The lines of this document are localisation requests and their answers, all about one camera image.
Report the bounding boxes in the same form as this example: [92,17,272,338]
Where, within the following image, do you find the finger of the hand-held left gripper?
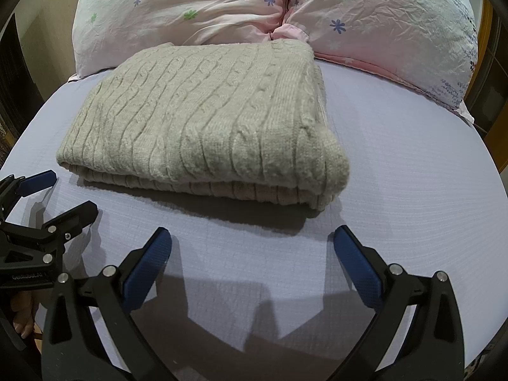
[0,169,58,223]
[0,200,99,275]

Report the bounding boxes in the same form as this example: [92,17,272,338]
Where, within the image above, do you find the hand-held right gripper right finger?
[332,225,466,381]

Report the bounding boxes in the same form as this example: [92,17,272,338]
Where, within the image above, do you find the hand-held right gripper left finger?
[42,227,173,381]

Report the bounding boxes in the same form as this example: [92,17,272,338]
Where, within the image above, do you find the beige cable-knit sweater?
[56,40,351,212]

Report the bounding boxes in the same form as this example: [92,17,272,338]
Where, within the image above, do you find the person's left hand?
[12,297,37,340]

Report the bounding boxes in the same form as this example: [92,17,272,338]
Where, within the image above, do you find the bed with lavender sheet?
[0,57,508,381]

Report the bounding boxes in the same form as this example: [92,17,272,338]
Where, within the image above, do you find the dark wooden furniture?
[0,12,45,145]

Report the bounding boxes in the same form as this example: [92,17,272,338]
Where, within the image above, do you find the white floral tree-print pillow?
[72,0,295,80]

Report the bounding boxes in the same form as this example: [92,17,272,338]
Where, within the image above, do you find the wooden headboard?
[462,0,508,195]

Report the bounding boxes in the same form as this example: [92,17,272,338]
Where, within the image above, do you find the pink floral pillow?
[273,0,479,124]

